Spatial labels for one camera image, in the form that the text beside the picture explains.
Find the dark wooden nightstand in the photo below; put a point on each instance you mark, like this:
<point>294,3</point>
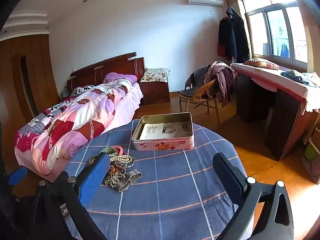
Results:
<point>155,92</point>

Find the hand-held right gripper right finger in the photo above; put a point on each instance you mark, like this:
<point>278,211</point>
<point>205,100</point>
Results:
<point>228,177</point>

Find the white printed paper sheet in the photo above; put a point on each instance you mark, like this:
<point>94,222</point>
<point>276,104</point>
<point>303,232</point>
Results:
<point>155,131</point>

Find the brown wooden wardrobe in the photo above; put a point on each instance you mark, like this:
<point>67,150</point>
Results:
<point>27,80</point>

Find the green plastic bin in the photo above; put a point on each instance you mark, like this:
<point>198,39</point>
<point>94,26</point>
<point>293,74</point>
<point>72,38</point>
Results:
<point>312,151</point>

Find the dark wooden headboard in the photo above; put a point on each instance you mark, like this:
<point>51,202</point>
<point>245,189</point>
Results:
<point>112,66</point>

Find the sliding window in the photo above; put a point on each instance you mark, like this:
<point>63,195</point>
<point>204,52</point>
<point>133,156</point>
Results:
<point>275,30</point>

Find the grey garment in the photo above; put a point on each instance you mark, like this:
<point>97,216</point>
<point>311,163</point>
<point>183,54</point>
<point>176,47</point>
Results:
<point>198,76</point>

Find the dark wooden desk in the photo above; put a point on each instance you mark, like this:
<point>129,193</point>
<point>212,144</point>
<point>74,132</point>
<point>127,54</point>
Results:
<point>282,125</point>

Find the bed with pink sheet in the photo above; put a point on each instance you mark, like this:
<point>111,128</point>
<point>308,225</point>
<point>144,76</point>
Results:
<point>125,105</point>

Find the white desk cover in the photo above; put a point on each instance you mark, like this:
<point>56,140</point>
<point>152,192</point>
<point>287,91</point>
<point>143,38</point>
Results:
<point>270,76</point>

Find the pink bangle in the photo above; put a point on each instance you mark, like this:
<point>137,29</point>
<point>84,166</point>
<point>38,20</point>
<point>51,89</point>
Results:
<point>120,150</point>

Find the wicker chair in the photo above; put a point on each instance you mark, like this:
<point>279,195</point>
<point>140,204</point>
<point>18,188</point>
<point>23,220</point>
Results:
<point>197,96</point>

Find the dark seat cushion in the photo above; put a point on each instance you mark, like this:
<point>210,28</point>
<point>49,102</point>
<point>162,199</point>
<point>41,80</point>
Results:
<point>187,92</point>

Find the floral pink pillow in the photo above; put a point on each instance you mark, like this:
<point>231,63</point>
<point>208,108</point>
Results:
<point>262,63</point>

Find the floral cushion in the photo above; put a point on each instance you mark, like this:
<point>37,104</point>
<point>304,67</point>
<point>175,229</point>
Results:
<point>155,74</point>

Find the teal bag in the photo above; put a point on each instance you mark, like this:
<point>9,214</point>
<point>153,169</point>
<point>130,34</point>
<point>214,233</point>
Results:
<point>64,92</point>

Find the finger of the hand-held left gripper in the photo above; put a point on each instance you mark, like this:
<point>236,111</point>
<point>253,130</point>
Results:
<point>17,175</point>

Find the folded clothes pile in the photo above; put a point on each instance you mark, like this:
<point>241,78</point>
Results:
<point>300,77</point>

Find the pink patchwork quilt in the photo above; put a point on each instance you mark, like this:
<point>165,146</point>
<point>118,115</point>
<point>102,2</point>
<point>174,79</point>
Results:
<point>75,125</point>

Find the pink and maroon garment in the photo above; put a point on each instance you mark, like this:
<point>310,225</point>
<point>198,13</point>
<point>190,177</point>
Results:
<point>222,80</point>

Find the pink metal tin box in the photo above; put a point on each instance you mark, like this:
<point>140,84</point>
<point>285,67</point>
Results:
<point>162,146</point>

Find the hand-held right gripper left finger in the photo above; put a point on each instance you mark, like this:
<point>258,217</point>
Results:
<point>95,177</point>

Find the blue checked tablecloth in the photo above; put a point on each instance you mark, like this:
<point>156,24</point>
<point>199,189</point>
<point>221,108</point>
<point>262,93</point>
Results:
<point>175,192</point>

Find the purple pillow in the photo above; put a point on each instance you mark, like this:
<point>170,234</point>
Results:
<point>120,77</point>

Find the dark hanging coats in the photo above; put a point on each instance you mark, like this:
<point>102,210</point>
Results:
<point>233,35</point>

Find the silver metal bangle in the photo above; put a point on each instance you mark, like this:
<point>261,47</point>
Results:
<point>128,180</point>

